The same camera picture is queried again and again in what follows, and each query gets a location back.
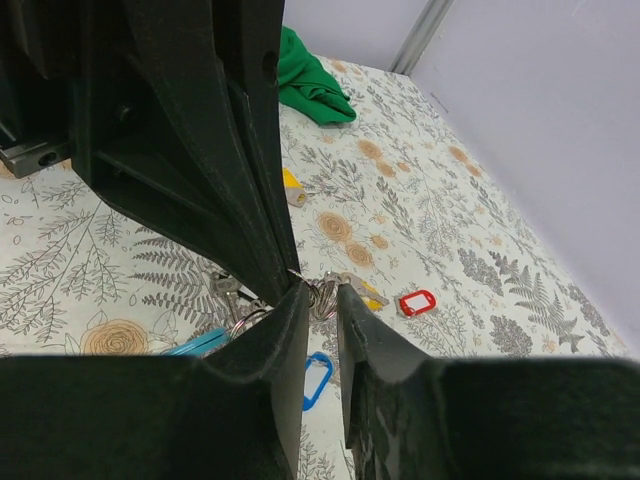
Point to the yellow key tag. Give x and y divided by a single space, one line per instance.
296 195

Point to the green cloth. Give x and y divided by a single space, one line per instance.
307 87

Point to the blue key tag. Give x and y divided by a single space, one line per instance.
318 371

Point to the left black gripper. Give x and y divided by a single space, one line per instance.
41 119

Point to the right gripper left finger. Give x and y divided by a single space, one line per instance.
235 414

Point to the red key tag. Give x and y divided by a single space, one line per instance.
415 303

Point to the silver keys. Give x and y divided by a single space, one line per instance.
323 298

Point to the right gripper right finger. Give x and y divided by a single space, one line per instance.
408 415

